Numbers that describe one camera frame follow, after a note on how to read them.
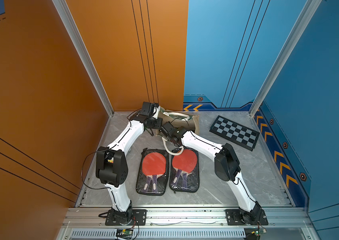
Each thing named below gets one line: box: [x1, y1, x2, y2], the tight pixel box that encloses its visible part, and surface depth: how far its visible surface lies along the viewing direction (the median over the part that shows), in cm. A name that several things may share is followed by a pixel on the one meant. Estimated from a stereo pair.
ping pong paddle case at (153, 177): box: [136, 148, 170, 196], surface depth 86 cm
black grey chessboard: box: [209, 115, 260, 152], surface depth 105 cm
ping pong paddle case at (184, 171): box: [169, 147, 200, 193], surface depth 88 cm
